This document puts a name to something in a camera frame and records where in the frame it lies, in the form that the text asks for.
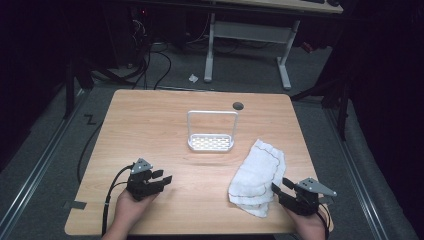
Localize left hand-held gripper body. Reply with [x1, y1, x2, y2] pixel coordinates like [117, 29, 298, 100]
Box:
[125, 158, 162, 202]

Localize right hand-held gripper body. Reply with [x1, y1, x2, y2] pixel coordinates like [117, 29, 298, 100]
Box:
[279, 177, 338, 217]

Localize white towel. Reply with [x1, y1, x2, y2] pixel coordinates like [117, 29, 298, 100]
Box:
[228, 138, 287, 219]

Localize person's right hand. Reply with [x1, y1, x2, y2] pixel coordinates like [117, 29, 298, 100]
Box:
[289, 207, 330, 240]

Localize person's left hand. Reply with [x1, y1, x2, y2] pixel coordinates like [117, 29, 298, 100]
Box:
[111, 189, 158, 232]

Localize grey tape strip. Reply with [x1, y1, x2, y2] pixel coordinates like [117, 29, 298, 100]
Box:
[62, 199, 88, 211]

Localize dark metal stand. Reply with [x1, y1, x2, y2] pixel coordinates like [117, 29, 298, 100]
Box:
[289, 74, 353, 142]
[62, 58, 96, 120]

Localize right hand-held gripper black cable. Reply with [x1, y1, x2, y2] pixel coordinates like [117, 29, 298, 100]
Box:
[315, 202, 332, 240]

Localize hand-held gripper black cable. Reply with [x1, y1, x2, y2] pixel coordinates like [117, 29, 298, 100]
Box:
[315, 202, 332, 240]
[101, 164, 135, 237]

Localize left hand-held gripper black cable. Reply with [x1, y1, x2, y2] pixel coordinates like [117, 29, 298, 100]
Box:
[101, 164, 135, 237]

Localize metal floor rail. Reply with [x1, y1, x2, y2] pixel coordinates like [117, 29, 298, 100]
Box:
[323, 105, 390, 240]
[0, 89, 88, 232]

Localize white rack with handle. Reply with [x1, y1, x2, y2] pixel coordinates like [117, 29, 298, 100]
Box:
[186, 109, 240, 154]

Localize thin black floor cable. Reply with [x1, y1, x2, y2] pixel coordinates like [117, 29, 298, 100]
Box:
[76, 121, 105, 185]

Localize black floor cables bundle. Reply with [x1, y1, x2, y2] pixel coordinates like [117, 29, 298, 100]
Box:
[128, 18, 173, 91]

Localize white desk frame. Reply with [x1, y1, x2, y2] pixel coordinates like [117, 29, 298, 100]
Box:
[203, 0, 345, 91]

